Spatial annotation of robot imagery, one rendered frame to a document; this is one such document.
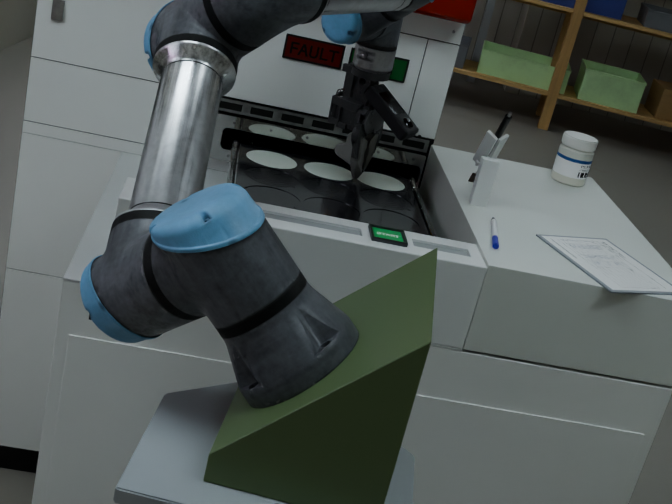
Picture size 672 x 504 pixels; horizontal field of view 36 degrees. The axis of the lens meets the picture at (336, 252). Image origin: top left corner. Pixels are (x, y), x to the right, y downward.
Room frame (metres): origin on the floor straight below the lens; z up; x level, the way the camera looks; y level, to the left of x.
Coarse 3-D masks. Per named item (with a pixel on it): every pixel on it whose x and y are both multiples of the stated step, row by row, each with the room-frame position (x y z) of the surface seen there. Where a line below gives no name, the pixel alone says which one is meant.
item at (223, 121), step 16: (224, 128) 2.00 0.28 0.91; (240, 128) 2.00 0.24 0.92; (256, 128) 2.01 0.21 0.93; (272, 128) 2.01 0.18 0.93; (288, 128) 2.02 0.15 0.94; (320, 144) 2.03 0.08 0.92; (336, 144) 2.03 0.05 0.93; (224, 160) 2.00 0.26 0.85; (400, 160) 2.05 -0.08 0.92; (416, 160) 2.06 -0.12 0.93
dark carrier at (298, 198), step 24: (240, 144) 1.96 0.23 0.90; (240, 168) 1.82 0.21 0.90; (264, 168) 1.85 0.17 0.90; (264, 192) 1.72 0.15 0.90; (288, 192) 1.75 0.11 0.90; (312, 192) 1.78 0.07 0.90; (336, 192) 1.82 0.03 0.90; (360, 192) 1.85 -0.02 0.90; (384, 192) 1.89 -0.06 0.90; (408, 192) 1.92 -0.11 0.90; (336, 216) 1.69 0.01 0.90; (360, 216) 1.71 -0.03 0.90; (384, 216) 1.75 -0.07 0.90; (408, 216) 1.78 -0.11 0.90
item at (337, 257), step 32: (128, 192) 1.40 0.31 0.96; (288, 224) 1.43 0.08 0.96; (320, 224) 1.47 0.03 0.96; (352, 224) 1.50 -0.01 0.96; (320, 256) 1.42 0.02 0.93; (352, 256) 1.42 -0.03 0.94; (384, 256) 1.43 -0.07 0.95; (416, 256) 1.44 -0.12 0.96; (448, 256) 1.46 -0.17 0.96; (480, 256) 1.49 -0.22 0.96; (320, 288) 1.42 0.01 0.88; (352, 288) 1.42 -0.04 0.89; (448, 288) 1.44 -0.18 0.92; (480, 288) 1.45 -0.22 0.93; (448, 320) 1.45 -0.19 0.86
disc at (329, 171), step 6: (312, 162) 1.96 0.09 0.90; (318, 162) 1.97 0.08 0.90; (306, 168) 1.91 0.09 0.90; (312, 168) 1.92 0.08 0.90; (318, 168) 1.93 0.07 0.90; (324, 168) 1.94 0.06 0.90; (330, 168) 1.95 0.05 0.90; (336, 168) 1.96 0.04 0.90; (342, 168) 1.97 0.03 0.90; (318, 174) 1.89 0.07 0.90; (324, 174) 1.90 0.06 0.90; (330, 174) 1.91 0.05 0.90; (336, 174) 1.92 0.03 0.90; (342, 174) 1.93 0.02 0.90; (348, 174) 1.94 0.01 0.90; (342, 180) 1.89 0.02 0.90
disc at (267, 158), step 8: (248, 152) 1.93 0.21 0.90; (256, 152) 1.94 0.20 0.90; (264, 152) 1.95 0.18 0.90; (272, 152) 1.96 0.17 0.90; (256, 160) 1.89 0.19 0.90; (264, 160) 1.90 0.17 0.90; (272, 160) 1.91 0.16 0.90; (280, 160) 1.93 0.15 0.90; (288, 160) 1.94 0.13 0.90; (280, 168) 1.88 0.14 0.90; (288, 168) 1.89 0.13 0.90
